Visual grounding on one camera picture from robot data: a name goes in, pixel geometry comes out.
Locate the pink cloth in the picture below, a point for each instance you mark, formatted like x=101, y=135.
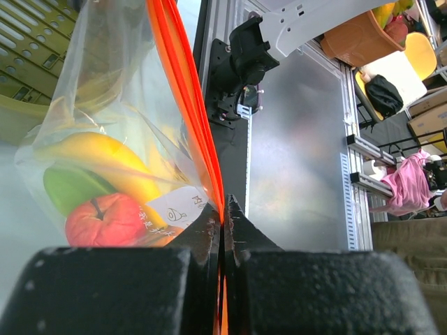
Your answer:
x=410, y=190

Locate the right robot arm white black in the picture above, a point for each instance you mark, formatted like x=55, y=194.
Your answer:
x=259, y=44

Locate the red toy apple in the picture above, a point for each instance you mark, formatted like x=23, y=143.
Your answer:
x=109, y=220

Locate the green toy starfruit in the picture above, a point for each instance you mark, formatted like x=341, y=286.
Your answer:
x=69, y=187

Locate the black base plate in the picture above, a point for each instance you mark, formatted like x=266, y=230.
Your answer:
x=215, y=20

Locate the black bag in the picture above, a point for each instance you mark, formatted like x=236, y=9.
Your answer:
x=384, y=96

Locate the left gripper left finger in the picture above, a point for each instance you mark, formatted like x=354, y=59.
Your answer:
x=164, y=290

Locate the olive green plastic bin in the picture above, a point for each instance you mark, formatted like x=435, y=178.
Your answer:
x=34, y=40

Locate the aluminium frame rail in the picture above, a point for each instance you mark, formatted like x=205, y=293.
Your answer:
x=362, y=193

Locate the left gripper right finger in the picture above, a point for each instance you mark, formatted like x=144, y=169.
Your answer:
x=273, y=291

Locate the white slotted cable duct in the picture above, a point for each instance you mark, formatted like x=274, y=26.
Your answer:
x=246, y=114

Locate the yellow toy banana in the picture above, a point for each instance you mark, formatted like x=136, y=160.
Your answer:
x=113, y=161

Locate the clear zip bag orange zipper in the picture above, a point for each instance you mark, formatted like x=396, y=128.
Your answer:
x=130, y=74

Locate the yellow chair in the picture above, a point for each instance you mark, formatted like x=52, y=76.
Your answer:
x=406, y=70

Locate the orange plastic basket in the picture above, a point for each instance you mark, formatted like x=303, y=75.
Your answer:
x=359, y=41

